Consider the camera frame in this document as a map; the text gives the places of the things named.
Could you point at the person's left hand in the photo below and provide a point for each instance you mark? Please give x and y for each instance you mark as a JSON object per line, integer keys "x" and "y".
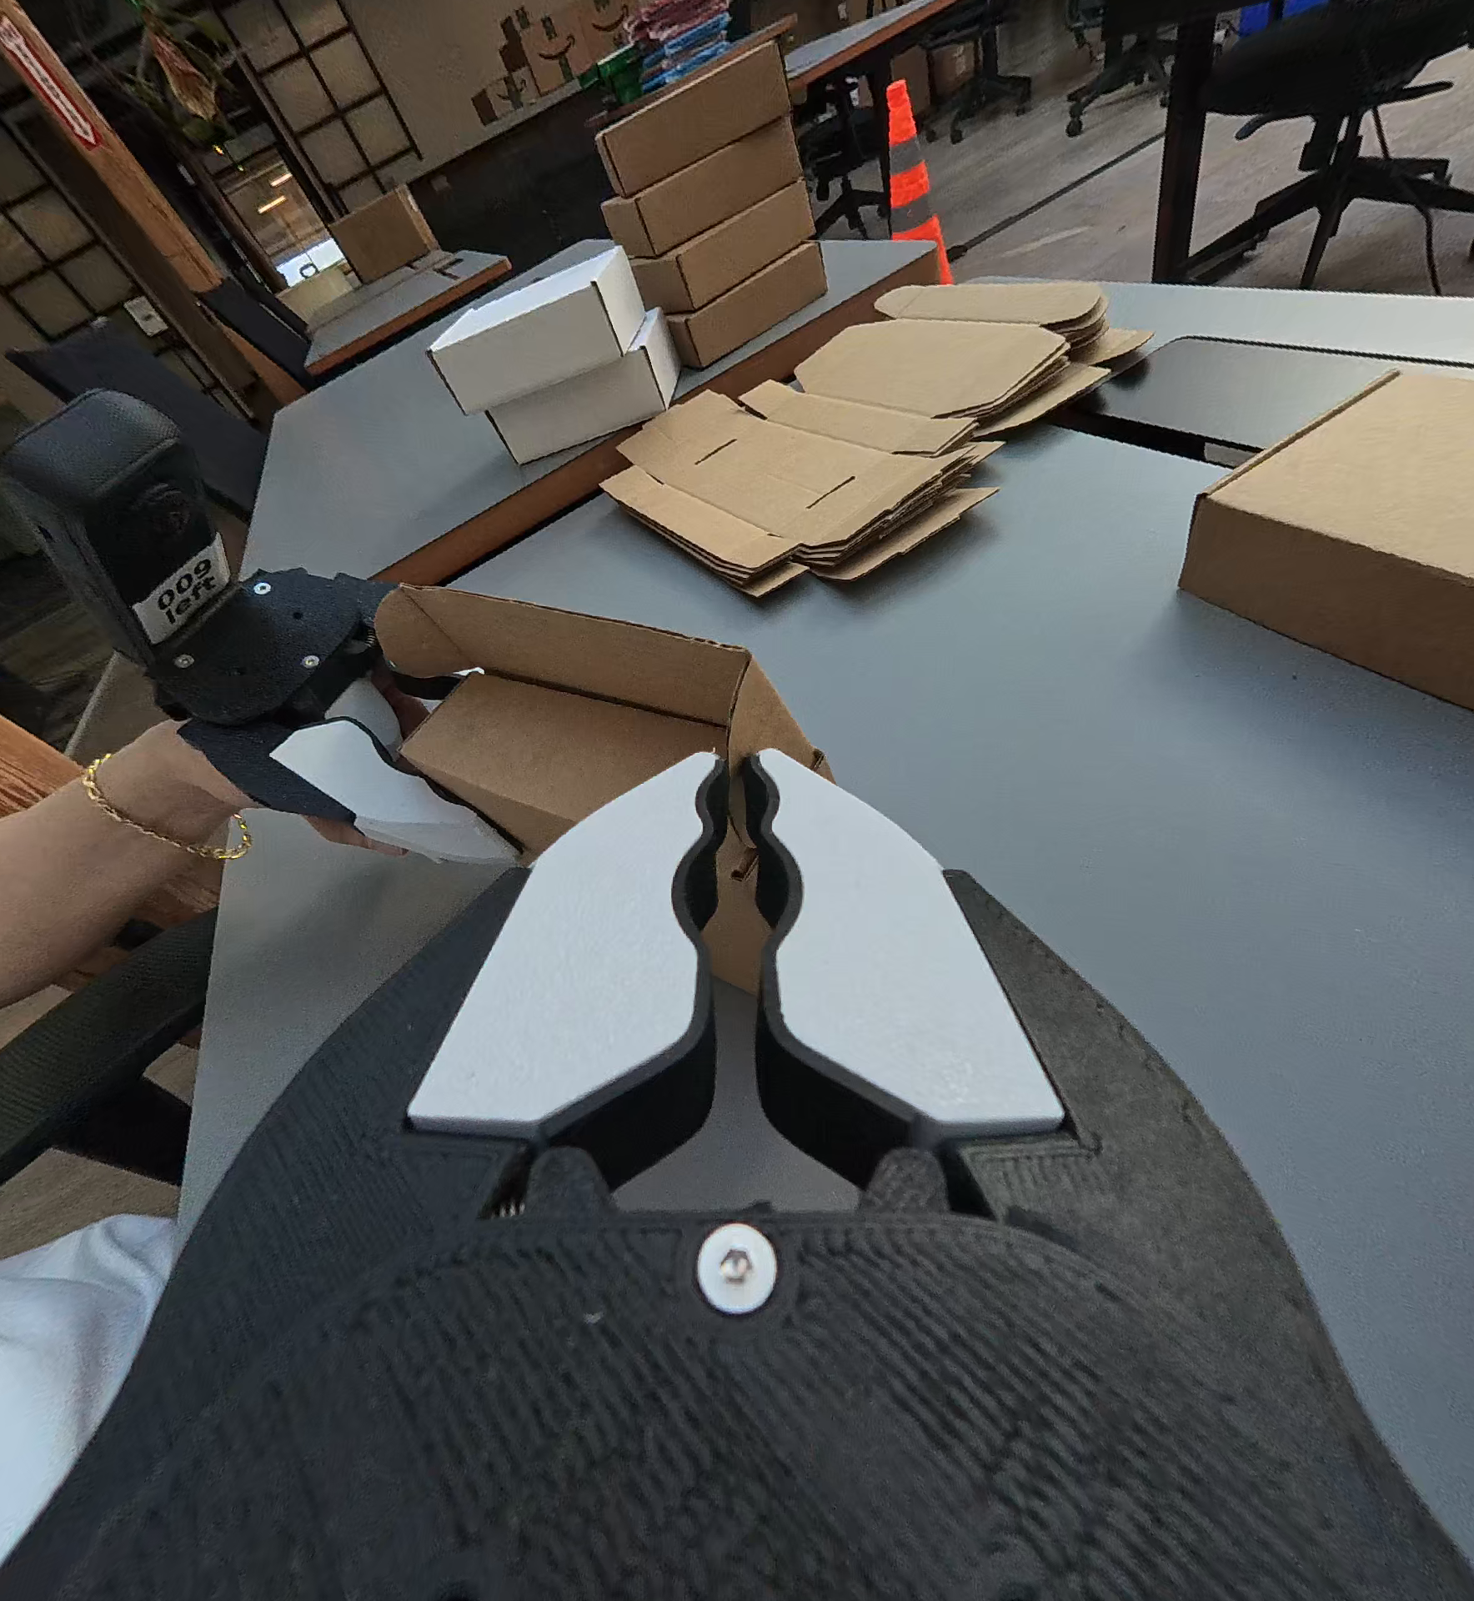
{"x": 180, "y": 781}

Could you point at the orange traffic cone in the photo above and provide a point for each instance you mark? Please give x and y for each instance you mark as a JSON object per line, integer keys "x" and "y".
{"x": 912, "y": 186}

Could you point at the white cardboard box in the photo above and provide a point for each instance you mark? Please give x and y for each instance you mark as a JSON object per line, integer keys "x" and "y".
{"x": 599, "y": 400}
{"x": 537, "y": 331}

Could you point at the black office chair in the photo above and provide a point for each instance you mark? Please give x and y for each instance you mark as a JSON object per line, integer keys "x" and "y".
{"x": 1350, "y": 74}

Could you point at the stack of flat cardboard sheets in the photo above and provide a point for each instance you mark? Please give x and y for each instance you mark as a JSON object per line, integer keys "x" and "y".
{"x": 837, "y": 450}

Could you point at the person's white clothing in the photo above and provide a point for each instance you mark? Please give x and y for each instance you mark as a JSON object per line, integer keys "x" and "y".
{"x": 24, "y": 1400}

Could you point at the brown cardboard box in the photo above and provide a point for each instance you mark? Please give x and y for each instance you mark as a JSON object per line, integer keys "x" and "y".
{"x": 1387, "y": 538}
{"x": 756, "y": 312}
{"x": 737, "y": 249}
{"x": 712, "y": 193}
{"x": 693, "y": 119}
{"x": 384, "y": 231}
{"x": 586, "y": 738}

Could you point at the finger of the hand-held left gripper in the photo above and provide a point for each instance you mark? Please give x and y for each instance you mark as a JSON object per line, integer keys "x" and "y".
{"x": 374, "y": 787}
{"x": 380, "y": 709}

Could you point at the black chair armrest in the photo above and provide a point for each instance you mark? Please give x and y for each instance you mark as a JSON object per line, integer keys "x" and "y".
{"x": 49, "y": 1062}

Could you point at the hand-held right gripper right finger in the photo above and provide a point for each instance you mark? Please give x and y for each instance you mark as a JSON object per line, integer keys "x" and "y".
{"x": 900, "y": 974}

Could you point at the person's left forearm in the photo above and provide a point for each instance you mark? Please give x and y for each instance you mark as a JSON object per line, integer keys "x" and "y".
{"x": 36, "y": 888}

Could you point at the closed brown cardboard box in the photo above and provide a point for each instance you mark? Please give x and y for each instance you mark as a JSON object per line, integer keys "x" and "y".
{"x": 756, "y": 312}
{"x": 737, "y": 249}
{"x": 712, "y": 193}
{"x": 1387, "y": 538}
{"x": 384, "y": 231}
{"x": 693, "y": 119}

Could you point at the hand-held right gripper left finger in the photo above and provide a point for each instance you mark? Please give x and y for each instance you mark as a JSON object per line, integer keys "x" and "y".
{"x": 586, "y": 974}

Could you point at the black-legged wooden desk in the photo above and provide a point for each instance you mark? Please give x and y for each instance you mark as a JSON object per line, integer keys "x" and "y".
{"x": 1187, "y": 149}

